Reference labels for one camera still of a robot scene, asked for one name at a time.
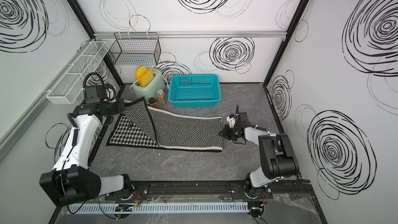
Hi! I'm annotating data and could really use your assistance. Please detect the black white patterned scarf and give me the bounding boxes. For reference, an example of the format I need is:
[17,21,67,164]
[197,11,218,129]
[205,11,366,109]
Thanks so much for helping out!
[107,98,223,152]

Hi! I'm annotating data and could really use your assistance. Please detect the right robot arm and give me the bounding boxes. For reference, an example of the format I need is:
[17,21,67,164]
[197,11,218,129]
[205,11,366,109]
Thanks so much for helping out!
[220,112,300,190]

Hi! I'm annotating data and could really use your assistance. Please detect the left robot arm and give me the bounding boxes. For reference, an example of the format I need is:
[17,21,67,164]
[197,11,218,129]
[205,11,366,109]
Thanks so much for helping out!
[39,72,134,206]

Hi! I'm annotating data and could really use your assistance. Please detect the teal plastic basket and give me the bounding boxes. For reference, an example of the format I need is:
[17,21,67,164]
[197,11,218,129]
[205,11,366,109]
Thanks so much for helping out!
[168,74,221,107]

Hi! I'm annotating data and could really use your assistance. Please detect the yellow toast slice front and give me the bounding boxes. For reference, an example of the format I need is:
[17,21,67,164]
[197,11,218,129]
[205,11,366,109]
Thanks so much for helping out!
[138,69,154,88]

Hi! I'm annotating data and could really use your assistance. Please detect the yellow toast slice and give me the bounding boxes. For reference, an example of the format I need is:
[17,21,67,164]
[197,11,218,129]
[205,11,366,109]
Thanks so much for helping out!
[138,69,154,88]
[135,65,148,80]

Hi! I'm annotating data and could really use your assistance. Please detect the dark spice jar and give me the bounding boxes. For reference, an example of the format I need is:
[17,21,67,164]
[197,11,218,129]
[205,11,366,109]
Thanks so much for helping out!
[149,97,158,108]

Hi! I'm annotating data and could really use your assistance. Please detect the mint green toaster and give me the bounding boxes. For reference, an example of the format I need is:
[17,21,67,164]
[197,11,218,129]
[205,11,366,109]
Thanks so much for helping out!
[130,69,167,104]

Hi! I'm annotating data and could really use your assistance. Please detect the yellow toast slice rear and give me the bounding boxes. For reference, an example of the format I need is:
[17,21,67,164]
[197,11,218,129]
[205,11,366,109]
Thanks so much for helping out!
[135,65,148,80]

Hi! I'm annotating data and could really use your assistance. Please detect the light spice jar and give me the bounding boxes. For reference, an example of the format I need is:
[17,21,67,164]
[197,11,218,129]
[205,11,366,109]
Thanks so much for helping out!
[157,89,167,105]

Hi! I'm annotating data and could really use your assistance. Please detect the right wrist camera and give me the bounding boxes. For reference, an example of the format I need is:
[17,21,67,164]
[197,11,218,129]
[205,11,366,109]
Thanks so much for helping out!
[227,114,238,128]

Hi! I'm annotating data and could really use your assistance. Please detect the white wire wall shelf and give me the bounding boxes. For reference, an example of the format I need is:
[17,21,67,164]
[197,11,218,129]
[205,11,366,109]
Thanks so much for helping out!
[46,41,109,104]

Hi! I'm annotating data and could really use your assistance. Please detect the black wire wall basket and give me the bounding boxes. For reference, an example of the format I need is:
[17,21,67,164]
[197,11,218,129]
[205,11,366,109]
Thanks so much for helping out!
[108,32,161,66]

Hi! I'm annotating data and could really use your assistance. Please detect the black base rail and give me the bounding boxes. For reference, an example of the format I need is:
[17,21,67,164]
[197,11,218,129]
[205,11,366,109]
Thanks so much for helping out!
[63,179,313,200]

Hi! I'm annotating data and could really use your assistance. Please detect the grey slotted cable duct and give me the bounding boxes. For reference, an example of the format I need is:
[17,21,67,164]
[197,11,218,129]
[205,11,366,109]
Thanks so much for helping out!
[69,202,249,215]

